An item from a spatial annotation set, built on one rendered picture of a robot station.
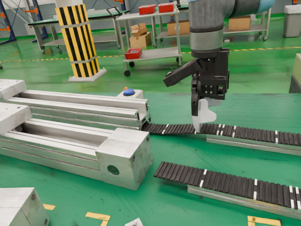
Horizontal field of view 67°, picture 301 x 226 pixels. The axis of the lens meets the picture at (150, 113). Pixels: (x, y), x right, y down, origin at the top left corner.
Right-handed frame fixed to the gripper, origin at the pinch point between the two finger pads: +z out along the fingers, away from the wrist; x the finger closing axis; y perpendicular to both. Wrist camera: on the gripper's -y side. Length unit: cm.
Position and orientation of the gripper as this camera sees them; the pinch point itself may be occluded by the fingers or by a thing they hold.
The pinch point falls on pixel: (199, 120)
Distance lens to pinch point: 65.9
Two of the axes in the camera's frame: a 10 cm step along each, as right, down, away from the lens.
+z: 1.2, 8.7, 4.7
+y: 9.1, 1.0, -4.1
